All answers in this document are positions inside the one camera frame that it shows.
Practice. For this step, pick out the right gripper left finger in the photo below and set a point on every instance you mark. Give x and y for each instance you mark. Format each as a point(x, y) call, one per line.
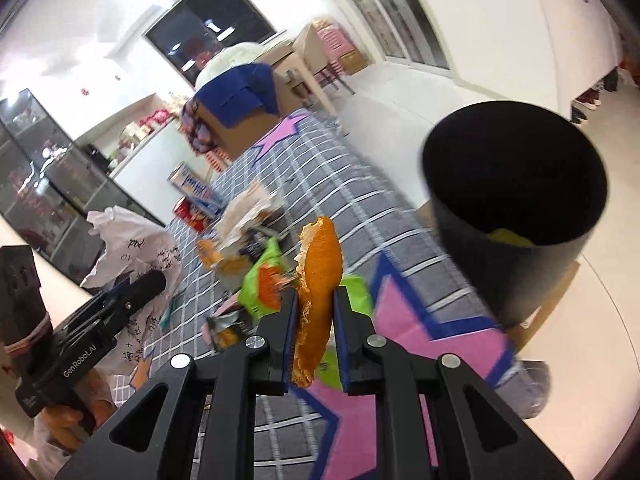
point(195, 418)

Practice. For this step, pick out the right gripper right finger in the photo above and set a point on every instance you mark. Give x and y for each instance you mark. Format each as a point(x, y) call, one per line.
point(434, 418)

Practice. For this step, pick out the orange crinkled snack wrapper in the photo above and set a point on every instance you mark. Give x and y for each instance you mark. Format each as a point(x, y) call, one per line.
point(319, 270)

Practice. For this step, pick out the white printed paper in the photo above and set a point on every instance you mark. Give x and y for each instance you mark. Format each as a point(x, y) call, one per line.
point(134, 246)

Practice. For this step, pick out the white paper bag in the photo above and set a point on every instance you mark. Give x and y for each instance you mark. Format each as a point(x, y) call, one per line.
point(244, 212)

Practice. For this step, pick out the black round trash bin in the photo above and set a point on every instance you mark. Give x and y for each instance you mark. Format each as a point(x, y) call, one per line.
point(517, 191)

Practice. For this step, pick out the person's left hand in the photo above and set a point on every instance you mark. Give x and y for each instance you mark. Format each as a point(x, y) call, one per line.
point(59, 421)

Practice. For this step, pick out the silver teal foil wrapper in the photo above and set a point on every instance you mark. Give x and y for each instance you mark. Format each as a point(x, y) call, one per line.
point(220, 332)

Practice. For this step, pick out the grey checkered star tablecloth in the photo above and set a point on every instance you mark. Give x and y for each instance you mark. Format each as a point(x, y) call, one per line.
point(421, 300)

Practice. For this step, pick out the green persimmon snack bag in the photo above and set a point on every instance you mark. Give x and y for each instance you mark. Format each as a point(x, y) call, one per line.
point(259, 295)

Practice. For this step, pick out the yellow orange snack bag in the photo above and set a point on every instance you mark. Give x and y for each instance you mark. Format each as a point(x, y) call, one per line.
point(213, 259)

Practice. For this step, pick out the glass door display fridge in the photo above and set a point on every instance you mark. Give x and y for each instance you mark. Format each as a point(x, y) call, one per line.
point(48, 186)

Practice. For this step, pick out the red drink can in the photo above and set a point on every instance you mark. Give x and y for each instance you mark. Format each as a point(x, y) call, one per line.
point(189, 214)

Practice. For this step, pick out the white counter cabinet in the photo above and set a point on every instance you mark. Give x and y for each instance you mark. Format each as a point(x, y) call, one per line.
point(144, 174)

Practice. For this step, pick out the tall blue white can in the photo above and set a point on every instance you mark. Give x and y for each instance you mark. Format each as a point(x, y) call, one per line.
point(200, 194)

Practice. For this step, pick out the cardboard box with blue cloth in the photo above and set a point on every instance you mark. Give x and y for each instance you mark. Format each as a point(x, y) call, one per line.
point(248, 106)

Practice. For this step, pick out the pink plastic stool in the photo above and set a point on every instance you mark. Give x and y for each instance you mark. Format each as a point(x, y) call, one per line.
point(335, 43)

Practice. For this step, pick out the glass balcony door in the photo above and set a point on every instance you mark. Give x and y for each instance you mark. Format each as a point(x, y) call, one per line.
point(403, 31)

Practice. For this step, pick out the dark window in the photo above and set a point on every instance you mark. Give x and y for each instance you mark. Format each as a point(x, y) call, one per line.
point(192, 32)

